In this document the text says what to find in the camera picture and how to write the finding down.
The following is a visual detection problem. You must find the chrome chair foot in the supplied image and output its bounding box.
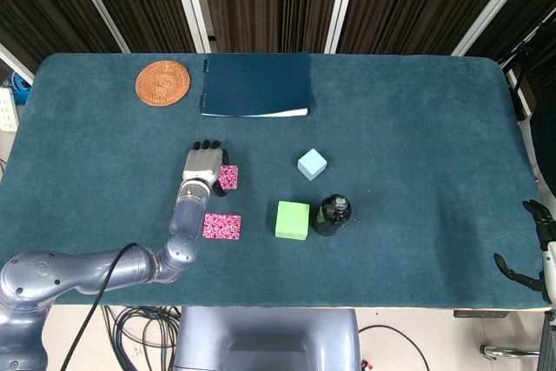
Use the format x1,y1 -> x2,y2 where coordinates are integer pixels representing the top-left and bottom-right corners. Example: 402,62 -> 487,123
480,343 -> 539,361

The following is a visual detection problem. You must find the green foam cube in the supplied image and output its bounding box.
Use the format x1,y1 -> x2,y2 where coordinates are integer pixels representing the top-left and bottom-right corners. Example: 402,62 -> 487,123
274,200 -> 311,242

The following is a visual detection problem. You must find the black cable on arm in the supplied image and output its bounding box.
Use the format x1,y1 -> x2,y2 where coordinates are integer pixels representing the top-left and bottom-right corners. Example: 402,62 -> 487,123
60,242 -> 140,371

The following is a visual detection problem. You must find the grey-blue robot torso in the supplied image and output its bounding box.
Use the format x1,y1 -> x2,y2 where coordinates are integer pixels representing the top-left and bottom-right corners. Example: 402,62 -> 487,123
173,306 -> 362,371

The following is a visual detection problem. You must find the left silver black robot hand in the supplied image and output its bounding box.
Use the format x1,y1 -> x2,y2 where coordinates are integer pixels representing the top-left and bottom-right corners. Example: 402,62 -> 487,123
181,139 -> 231,197

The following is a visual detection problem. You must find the desk control box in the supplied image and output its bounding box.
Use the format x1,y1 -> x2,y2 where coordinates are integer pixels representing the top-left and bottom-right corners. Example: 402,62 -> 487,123
453,308 -> 510,319

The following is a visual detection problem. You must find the light blue foam cube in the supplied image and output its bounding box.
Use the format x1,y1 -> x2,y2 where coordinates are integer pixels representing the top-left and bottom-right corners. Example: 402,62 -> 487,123
297,148 -> 328,182

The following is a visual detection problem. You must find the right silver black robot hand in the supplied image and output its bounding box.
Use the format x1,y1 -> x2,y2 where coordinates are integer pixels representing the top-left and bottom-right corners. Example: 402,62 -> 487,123
493,199 -> 556,305

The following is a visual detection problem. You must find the teal table cloth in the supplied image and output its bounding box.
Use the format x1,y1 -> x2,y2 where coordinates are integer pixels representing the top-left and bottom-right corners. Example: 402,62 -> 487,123
0,52 -> 551,311

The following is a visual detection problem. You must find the dark tea plastic bottle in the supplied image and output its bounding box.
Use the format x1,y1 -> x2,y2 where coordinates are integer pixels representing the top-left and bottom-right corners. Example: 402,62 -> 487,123
312,193 -> 353,237

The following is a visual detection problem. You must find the white power strip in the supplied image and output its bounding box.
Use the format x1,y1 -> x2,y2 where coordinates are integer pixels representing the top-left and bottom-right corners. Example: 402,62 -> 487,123
0,87 -> 21,132

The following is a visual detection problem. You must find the dark blue spiral notebook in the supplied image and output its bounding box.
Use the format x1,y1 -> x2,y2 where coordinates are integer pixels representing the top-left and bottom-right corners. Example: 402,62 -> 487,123
198,51 -> 316,119

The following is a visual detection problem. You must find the round woven rattan coaster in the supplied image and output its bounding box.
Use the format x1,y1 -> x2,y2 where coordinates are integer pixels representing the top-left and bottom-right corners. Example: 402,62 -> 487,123
135,61 -> 192,107

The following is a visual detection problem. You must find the white frame post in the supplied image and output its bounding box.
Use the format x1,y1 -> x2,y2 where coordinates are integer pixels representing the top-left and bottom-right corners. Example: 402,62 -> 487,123
451,0 -> 546,57
324,0 -> 361,54
168,0 -> 213,54
64,0 -> 130,54

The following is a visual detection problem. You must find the black floor cable bundle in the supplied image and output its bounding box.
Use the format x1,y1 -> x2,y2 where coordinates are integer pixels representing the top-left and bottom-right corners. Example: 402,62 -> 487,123
102,305 -> 182,371

